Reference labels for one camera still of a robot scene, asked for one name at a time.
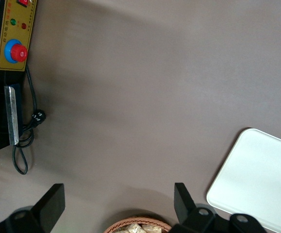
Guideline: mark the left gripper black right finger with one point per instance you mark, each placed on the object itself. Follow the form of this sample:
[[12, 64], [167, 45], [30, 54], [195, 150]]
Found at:
[[188, 216]]

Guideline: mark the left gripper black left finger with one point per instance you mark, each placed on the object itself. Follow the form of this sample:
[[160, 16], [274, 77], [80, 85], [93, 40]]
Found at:
[[50, 208]]

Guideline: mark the beige rectangular tray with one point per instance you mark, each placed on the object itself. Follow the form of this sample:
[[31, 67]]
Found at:
[[256, 179]]

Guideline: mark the clear wrapped crispy snack packet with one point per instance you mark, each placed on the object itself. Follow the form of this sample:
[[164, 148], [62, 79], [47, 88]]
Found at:
[[152, 228], [134, 228]]

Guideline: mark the round brown wicker basket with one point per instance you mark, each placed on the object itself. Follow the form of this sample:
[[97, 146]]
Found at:
[[116, 227]]

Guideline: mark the black box yellow control panel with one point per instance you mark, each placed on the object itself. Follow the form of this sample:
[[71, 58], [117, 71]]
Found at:
[[11, 29]]

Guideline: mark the silver metal bracket plate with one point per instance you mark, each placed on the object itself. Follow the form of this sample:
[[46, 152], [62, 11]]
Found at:
[[12, 114]]

